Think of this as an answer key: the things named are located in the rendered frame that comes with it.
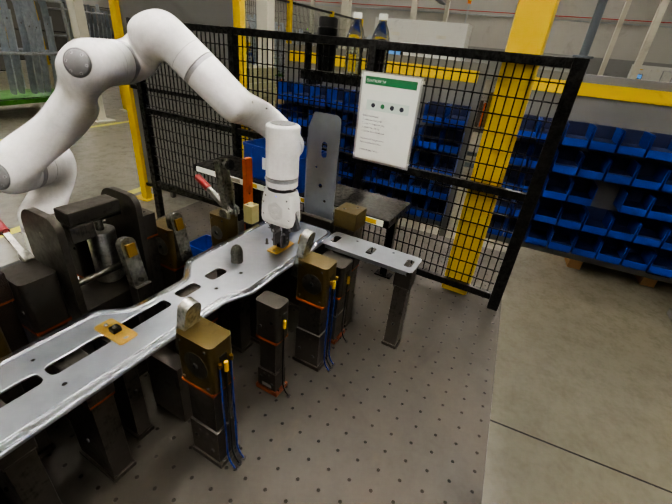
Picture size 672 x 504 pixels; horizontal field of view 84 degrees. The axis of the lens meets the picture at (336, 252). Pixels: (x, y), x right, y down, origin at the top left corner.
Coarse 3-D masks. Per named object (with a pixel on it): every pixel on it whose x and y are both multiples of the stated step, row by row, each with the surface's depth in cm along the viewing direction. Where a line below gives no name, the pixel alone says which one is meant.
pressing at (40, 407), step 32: (224, 256) 101; (256, 256) 102; (288, 256) 104; (224, 288) 88; (256, 288) 90; (96, 320) 75; (128, 320) 76; (160, 320) 77; (32, 352) 66; (64, 352) 67; (96, 352) 68; (128, 352) 68; (0, 384) 60; (96, 384) 62; (0, 416) 55; (32, 416) 56; (0, 448) 52
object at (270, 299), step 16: (256, 304) 88; (272, 304) 86; (256, 320) 90; (272, 320) 87; (256, 336) 92; (272, 336) 89; (272, 352) 93; (272, 368) 95; (256, 384) 101; (272, 384) 97
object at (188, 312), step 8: (184, 304) 66; (192, 304) 66; (200, 304) 68; (184, 312) 66; (192, 312) 67; (200, 312) 70; (184, 320) 67; (192, 320) 69; (176, 328) 69; (184, 328) 68; (176, 336) 70; (176, 344) 72
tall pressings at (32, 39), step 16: (0, 0) 604; (16, 0) 611; (32, 0) 636; (0, 16) 595; (16, 16) 622; (32, 16) 648; (48, 16) 654; (0, 32) 607; (32, 32) 641; (48, 32) 666; (16, 48) 627; (32, 48) 653; (16, 64) 639; (32, 64) 646; (16, 80) 652; (32, 80) 659; (48, 80) 685
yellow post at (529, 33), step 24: (528, 0) 104; (552, 0) 102; (528, 24) 106; (528, 48) 108; (528, 72) 110; (528, 96) 115; (504, 120) 118; (480, 144) 125; (504, 144) 121; (480, 168) 127; (480, 192) 130; (456, 240) 141; (456, 264) 145; (456, 288) 149
